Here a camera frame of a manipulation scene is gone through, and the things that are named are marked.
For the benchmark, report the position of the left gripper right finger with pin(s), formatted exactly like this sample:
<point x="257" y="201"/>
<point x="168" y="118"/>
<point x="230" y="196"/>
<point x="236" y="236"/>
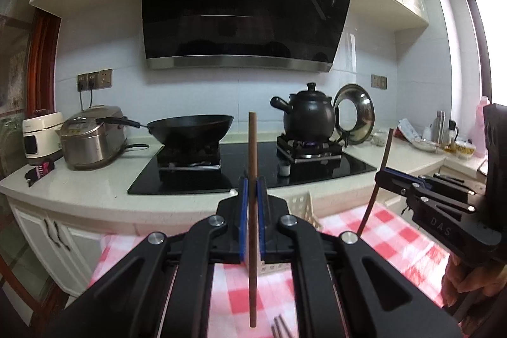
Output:
<point x="344" y="288"/>

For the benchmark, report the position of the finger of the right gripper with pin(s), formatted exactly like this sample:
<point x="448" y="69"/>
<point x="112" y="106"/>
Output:
<point x="448" y="191"/>
<point x="402" y="179"/>

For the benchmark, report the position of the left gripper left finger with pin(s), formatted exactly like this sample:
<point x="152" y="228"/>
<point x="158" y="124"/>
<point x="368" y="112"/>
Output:
<point x="162" y="287"/>

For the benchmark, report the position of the right hand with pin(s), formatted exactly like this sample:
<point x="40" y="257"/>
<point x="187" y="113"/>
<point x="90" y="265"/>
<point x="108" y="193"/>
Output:
<point x="490" y="279"/>

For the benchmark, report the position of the white small bowl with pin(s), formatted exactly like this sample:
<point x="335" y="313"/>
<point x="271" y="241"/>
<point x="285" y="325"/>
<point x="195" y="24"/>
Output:
<point x="380" y="137"/>

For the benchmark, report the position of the red white checkered tablecloth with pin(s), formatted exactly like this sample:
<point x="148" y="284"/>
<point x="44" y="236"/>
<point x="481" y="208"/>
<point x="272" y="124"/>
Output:
<point x="420" y="260"/>

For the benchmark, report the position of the steel thermos bottle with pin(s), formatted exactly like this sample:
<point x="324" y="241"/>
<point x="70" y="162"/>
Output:
<point x="437" y="127"/>

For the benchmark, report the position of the pink bottle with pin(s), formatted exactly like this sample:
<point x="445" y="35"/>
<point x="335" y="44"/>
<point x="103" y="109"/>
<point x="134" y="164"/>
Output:
<point x="478" y="134"/>

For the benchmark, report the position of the white perforated utensil basket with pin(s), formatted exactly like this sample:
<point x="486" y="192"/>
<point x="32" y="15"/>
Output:
<point x="279" y="222"/>

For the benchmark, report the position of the black clay pot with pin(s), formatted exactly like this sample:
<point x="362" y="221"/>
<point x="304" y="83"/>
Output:
<point x="309" y="115"/>

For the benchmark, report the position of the black pink glove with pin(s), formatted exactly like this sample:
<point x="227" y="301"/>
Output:
<point x="38" y="172"/>

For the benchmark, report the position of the silver rice cooker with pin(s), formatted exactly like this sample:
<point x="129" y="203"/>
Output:
<point x="87" y="144"/>

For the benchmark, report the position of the white small appliance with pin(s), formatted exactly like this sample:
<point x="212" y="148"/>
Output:
<point x="41" y="139"/>

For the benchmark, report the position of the black wok pan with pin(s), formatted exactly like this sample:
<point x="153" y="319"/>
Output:
<point x="207" y="129"/>

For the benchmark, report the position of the wall switch right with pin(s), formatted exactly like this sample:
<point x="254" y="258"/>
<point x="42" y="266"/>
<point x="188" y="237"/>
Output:
<point x="379" y="81"/>

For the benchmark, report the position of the wall power outlet left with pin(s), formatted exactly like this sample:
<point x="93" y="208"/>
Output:
<point x="94" y="80"/>

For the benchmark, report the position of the red wooden door frame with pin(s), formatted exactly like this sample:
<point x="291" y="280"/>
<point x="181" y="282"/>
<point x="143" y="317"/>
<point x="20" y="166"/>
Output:
<point x="41" y="63"/>

